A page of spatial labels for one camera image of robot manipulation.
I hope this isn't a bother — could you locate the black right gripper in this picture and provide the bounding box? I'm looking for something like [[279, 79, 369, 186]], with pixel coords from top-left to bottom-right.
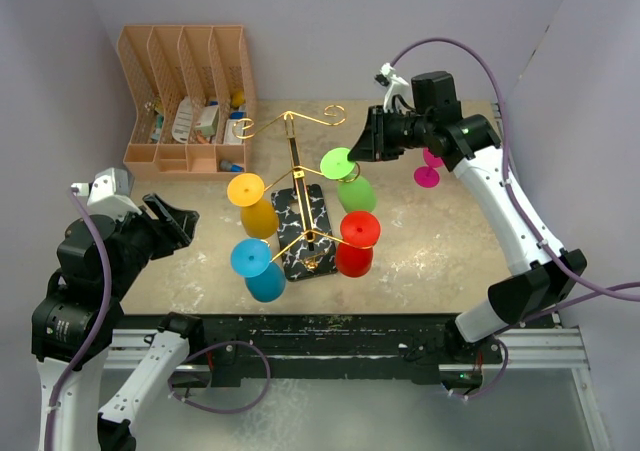
[[347, 105, 432, 162]]

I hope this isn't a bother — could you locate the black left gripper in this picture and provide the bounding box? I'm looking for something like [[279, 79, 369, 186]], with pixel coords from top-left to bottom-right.
[[107, 191, 199, 296]]

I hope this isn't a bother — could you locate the green plastic wine glass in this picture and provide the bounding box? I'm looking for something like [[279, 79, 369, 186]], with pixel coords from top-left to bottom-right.
[[320, 147, 377, 213]]

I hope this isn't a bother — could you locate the pink plastic wine glass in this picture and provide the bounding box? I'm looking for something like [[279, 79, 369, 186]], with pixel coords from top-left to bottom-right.
[[413, 148, 444, 188]]

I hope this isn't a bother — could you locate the orange plastic wine glass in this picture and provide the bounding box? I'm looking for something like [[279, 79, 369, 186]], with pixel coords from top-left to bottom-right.
[[227, 173, 279, 240]]

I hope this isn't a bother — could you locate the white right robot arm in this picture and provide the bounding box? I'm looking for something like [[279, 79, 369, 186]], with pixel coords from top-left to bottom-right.
[[348, 64, 587, 362]]

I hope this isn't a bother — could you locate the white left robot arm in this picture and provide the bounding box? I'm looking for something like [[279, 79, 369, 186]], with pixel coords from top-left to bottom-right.
[[31, 189, 206, 450]]

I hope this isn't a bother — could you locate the red plastic wine glass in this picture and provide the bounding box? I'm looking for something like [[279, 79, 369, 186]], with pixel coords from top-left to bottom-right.
[[335, 211, 381, 278]]

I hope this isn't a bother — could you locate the blue plastic wine glass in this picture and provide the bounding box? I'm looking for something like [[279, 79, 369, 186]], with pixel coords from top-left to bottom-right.
[[230, 238, 286, 303]]

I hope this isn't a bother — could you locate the grey blue small bottle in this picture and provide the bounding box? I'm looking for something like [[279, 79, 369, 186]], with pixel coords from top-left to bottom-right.
[[219, 159, 245, 173]]

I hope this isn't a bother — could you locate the white printed label packet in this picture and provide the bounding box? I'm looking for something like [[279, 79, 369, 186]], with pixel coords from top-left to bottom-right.
[[171, 96, 193, 144]]

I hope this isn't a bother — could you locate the white blue labelled box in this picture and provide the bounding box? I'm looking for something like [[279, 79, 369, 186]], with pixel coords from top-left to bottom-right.
[[222, 111, 246, 145]]

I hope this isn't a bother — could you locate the white red medicine box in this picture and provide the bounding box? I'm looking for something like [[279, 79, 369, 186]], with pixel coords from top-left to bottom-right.
[[194, 105, 219, 138]]

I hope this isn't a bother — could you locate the yellow round object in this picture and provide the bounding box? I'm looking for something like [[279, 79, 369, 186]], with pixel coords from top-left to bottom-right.
[[231, 90, 246, 108]]

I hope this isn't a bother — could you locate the peach plastic desk organizer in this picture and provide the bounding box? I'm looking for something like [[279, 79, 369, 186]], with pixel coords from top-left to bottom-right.
[[117, 24, 257, 181]]

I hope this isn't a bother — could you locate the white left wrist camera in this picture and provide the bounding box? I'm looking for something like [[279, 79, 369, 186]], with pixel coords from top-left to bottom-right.
[[71, 167, 141, 221]]

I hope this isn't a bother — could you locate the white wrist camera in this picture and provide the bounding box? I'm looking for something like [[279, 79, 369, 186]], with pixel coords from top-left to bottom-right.
[[374, 63, 412, 112], [71, 167, 141, 221]]

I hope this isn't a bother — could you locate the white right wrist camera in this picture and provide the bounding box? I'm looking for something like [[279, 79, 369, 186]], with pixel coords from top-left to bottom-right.
[[374, 63, 412, 112]]

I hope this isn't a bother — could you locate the gold wire glass rack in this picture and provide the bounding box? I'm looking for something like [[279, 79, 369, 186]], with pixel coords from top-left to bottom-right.
[[242, 105, 347, 282]]

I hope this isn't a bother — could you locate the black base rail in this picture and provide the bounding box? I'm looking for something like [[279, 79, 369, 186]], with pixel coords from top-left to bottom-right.
[[144, 311, 506, 388]]

